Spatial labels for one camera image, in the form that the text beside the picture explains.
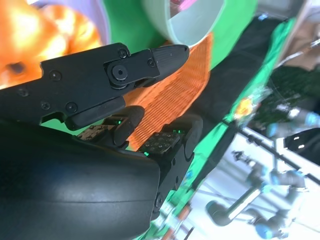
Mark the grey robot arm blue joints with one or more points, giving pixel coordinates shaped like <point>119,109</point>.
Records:
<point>225,212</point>
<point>300,117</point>

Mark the pale grey round bowl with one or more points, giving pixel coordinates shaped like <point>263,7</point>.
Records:
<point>192,25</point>

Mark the white round plate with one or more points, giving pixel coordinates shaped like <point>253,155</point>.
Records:
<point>102,22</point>

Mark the orange wicker basket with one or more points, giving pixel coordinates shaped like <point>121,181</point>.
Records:
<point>175,92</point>

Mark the clear bag of yellow items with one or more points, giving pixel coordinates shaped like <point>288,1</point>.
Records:
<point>246,107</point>

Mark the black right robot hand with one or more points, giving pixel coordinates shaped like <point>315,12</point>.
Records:
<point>75,187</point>

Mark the green cloth on neighbouring table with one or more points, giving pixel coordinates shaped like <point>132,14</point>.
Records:
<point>265,70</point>

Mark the green tablecloth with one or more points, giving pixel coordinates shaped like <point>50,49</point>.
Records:
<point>125,25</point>

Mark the black cloth backdrop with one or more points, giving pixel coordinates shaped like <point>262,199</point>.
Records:
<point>237,75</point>

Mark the pink cake slice with blueberry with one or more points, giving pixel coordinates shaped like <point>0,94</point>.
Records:
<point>187,3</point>

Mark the black rectangular device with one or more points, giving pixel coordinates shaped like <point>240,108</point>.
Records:
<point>302,140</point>

